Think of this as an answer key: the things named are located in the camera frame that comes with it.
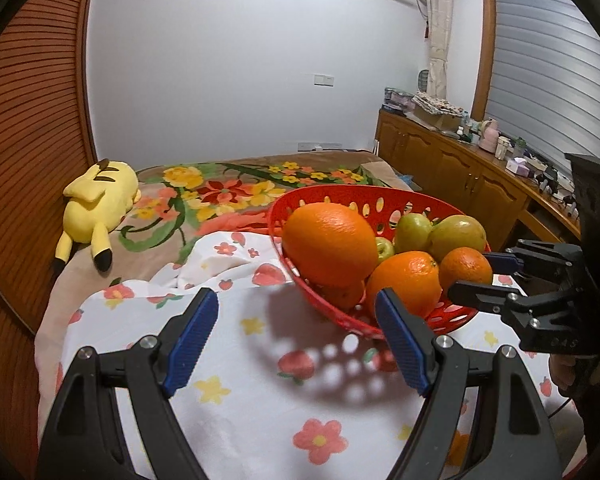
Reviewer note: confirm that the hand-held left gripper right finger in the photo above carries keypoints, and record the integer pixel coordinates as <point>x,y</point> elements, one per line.
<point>400,340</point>

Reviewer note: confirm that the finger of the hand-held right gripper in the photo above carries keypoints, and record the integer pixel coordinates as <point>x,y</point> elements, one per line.
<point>480,295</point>
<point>500,261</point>

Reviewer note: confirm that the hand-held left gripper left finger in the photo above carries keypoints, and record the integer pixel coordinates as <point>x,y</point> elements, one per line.
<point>192,340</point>

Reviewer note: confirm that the mandarin orange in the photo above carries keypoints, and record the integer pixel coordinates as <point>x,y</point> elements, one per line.
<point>344,294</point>
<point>460,450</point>
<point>465,267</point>

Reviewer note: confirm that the red perforated plastic basket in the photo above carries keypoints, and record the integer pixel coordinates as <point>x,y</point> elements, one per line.
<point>445,317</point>

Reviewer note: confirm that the yellow-green citrus fruit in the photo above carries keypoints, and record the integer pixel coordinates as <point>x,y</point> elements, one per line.
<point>456,236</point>

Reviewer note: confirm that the large orange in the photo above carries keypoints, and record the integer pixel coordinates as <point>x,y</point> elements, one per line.
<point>330,242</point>

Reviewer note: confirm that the person's right hand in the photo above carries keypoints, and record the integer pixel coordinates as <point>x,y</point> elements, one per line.
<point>565,375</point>

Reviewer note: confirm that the white flower-print cloth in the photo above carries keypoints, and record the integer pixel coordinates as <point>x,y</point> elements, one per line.
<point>250,370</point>

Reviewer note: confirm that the small green fruit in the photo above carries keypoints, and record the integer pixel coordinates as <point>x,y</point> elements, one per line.
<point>385,249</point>

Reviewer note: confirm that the pink box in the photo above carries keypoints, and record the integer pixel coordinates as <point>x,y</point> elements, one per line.
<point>519,166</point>

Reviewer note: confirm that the wooden cabinet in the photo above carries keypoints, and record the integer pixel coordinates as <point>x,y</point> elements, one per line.
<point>450,170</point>

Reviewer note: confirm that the cream bottle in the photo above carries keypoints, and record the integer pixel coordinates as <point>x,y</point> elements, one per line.
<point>503,149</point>

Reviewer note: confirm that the blue plastic bag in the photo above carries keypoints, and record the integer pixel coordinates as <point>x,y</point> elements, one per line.
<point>406,181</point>

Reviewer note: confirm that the pink kettle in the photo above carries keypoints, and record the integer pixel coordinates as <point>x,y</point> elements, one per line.
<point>489,135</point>

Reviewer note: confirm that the cardboard box with patterned cloth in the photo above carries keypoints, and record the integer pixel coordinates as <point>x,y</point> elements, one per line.
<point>437,110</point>

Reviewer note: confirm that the yellow plush toy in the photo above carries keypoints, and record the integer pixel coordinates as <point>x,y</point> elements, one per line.
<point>97,205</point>

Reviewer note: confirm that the grey window blinds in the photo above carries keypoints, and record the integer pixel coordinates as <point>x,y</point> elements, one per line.
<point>545,70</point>

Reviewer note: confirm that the small round fan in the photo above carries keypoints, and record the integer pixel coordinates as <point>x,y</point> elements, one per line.
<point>422,78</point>

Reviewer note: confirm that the cream curtain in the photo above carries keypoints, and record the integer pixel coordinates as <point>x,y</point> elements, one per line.
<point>439,25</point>

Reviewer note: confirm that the wooden louvered wardrobe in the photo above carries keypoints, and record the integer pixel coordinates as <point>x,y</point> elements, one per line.
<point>30,135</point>

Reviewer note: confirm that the white wall outlet strip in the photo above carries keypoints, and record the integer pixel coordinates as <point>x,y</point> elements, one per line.
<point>320,146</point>

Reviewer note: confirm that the white wall switch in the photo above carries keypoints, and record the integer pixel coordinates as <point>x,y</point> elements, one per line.
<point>324,79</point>

